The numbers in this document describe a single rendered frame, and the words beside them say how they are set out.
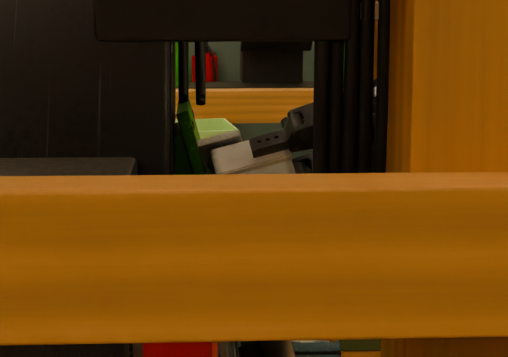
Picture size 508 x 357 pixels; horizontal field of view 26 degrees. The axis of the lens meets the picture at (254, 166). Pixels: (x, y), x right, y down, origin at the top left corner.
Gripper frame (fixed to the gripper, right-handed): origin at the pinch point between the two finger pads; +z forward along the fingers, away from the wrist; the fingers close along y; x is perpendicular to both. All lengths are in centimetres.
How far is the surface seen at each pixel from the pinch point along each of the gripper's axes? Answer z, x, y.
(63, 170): 14.7, 4.1, 11.9
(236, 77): -4, -374, -422
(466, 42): -14.3, 17.2, 30.0
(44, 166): 16.4, 2.4, 10.9
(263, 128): -11, -351, -446
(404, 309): -6.2, 30.1, 23.9
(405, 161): -9.2, 20.8, 24.8
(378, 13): -10.7, 9.8, 26.4
